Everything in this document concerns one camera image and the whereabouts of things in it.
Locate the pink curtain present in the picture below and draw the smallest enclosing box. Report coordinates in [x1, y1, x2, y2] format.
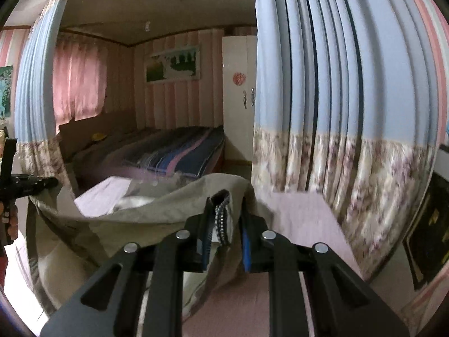
[52, 38, 109, 123]

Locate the striped blanket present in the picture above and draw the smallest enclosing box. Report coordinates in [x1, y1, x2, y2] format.
[137, 126, 225, 178]

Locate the black framed picture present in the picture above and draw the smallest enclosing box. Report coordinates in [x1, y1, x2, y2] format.
[403, 172, 449, 291]

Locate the bed with dark cover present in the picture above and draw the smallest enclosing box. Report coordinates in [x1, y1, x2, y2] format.
[58, 110, 225, 197]

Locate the green wall poster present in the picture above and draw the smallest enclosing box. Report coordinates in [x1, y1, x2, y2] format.
[0, 65, 15, 123]

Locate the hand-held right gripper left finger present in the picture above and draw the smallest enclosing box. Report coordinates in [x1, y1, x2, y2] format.
[40, 190, 230, 337]

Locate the pink floral bed sheet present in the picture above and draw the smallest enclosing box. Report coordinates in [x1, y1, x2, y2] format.
[74, 177, 365, 337]

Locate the white wardrobe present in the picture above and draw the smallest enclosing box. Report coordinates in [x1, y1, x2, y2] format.
[222, 35, 258, 164]

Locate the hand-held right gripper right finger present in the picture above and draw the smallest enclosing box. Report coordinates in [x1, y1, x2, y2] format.
[240, 198, 411, 337]

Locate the person's left forearm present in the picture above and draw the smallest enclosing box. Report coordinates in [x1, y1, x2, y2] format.
[0, 246, 9, 288]

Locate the grey and white jacket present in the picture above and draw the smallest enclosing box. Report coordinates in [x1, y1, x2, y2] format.
[26, 174, 278, 324]

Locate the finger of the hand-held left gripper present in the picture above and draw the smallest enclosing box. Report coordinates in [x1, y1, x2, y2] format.
[14, 176, 59, 197]

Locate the framed wall picture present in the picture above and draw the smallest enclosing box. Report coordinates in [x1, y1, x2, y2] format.
[145, 45, 201, 83]

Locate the person's left hand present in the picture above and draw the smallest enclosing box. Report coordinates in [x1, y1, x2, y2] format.
[8, 204, 19, 242]

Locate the blue floral curtain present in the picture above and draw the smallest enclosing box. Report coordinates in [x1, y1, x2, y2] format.
[251, 0, 441, 281]
[14, 0, 78, 197]

